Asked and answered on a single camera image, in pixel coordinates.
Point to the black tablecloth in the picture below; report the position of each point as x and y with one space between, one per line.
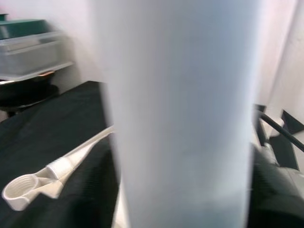
47 130

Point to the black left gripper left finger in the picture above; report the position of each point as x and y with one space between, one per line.
95 190

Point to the black round basin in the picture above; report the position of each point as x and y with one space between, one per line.
23 95

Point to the clear plastic storage drawer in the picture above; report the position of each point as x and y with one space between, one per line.
28 54

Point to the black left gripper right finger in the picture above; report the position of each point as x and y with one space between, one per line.
273 197

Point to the white plastic children table top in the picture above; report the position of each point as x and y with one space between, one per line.
21 190

